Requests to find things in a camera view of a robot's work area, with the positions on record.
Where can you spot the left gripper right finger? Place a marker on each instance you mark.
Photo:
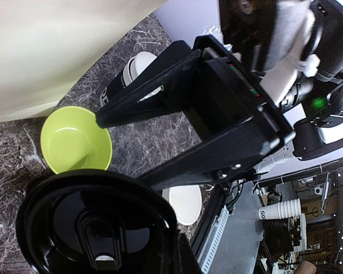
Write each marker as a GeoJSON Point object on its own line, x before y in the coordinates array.
{"type": "Point", "coordinates": [227, 154]}

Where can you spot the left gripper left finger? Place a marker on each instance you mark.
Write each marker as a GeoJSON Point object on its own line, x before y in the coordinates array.
{"type": "Point", "coordinates": [163, 88]}

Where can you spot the black paper coffee cup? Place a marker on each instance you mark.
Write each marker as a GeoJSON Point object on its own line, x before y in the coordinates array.
{"type": "Point", "coordinates": [186, 202]}

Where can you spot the black plastic cup lid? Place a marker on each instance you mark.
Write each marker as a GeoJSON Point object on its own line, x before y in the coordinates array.
{"type": "Point", "coordinates": [94, 221]}

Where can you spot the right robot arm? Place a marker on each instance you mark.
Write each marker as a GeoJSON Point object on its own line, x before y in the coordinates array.
{"type": "Point", "coordinates": [295, 49]}

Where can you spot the background white cup stack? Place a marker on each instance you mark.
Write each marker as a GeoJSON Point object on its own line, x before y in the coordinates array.
{"type": "Point", "coordinates": [281, 210]}

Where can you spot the green bowl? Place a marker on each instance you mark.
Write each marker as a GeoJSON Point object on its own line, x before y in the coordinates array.
{"type": "Point", "coordinates": [72, 140]}

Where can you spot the cream paper carry bag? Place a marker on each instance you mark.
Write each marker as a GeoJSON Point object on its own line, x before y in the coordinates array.
{"type": "Point", "coordinates": [46, 46]}

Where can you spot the black front rail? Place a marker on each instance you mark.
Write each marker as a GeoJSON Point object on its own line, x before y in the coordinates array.
{"type": "Point", "coordinates": [213, 208]}

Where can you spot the grey slotted cable duct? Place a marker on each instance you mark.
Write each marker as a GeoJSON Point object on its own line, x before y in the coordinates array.
{"type": "Point", "coordinates": [213, 239]}

